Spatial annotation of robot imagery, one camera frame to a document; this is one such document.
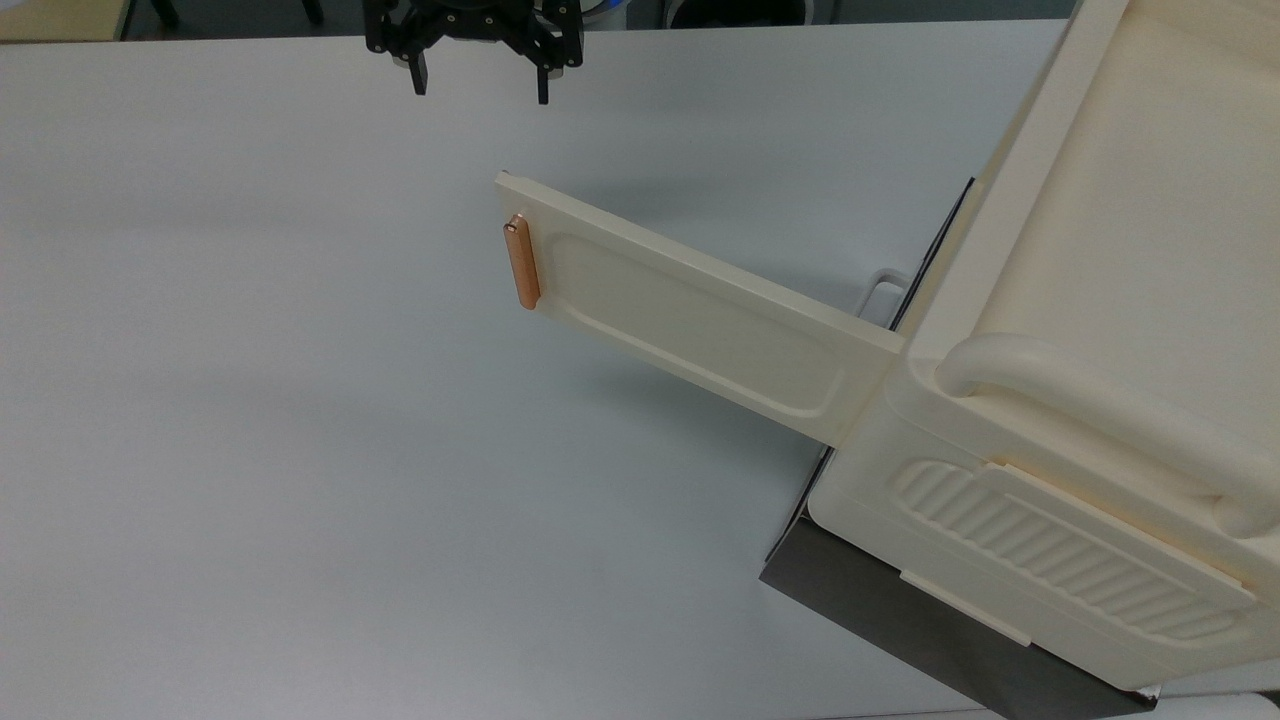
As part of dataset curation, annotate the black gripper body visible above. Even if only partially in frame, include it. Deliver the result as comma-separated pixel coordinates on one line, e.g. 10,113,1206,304
363,0,585,57

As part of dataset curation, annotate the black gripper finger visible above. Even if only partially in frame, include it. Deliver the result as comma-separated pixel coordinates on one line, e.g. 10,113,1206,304
366,38,435,97
524,38,585,106

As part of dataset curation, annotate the cream cabinet door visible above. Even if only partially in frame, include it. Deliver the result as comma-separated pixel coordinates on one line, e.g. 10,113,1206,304
494,171,907,448

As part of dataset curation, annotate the cream plastic cabinet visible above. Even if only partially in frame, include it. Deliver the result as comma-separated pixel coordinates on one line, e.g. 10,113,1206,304
808,0,1280,693

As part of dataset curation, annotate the wooden desk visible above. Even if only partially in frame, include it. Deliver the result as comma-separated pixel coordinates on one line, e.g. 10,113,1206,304
0,0,136,43

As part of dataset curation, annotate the dark grey base box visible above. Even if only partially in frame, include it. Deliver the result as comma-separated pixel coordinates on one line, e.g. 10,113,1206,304
759,178,1161,720

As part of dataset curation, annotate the copper door handle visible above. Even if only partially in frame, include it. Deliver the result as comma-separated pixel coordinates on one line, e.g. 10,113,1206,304
503,213,542,311

